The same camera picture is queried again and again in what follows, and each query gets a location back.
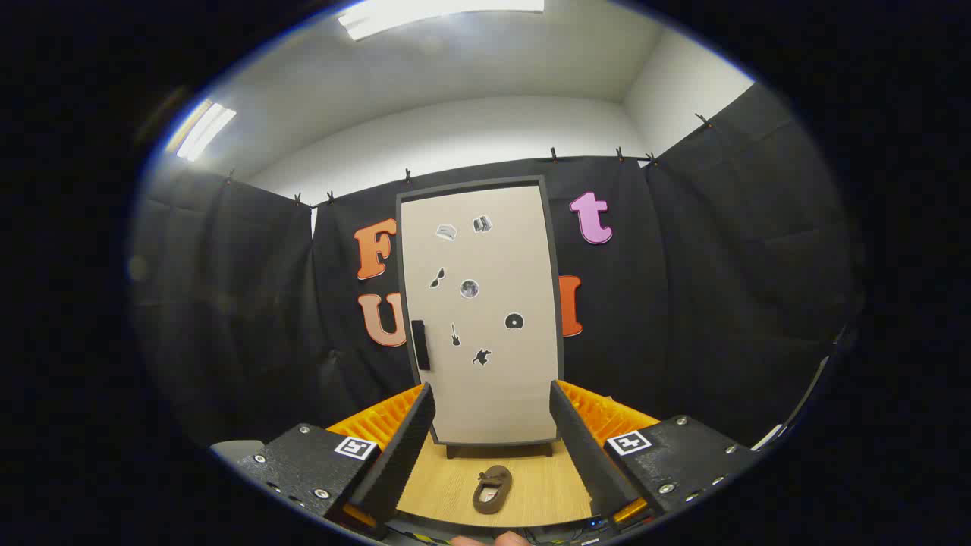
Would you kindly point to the beige shoe cabinet door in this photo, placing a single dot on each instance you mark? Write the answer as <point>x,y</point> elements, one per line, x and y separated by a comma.
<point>485,394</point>

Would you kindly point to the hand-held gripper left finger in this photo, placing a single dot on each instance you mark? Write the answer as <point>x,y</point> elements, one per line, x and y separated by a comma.
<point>402,455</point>

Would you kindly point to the ceiling light panel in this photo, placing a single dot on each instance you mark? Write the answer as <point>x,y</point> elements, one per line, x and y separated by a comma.
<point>205,130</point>
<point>425,15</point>

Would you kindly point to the dark grey shoe cabinet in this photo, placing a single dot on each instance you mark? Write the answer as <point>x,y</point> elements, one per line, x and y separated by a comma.
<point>452,450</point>

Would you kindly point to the black backdrop cloth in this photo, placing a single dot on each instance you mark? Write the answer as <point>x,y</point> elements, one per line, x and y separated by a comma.
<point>250,303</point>

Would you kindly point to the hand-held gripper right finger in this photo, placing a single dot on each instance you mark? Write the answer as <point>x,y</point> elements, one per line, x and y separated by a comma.
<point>588,455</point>

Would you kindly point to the brown fuzzy shoe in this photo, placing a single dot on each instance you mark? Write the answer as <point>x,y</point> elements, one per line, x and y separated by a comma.
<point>493,493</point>

